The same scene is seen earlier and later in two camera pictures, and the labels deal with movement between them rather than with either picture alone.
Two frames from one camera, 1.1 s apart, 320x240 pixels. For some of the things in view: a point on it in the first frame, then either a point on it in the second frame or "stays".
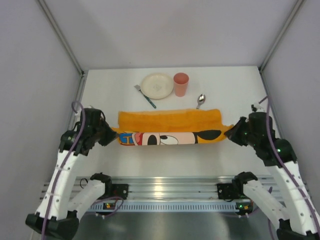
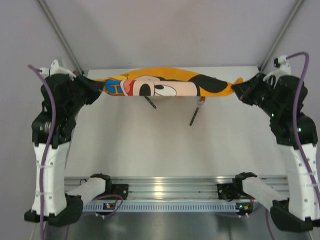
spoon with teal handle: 201,100 stays
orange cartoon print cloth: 150,127 to 165,81
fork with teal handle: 137,87 stays
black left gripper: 104,132 to 83,88
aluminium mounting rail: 177,188 stays
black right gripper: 240,131 to 252,90
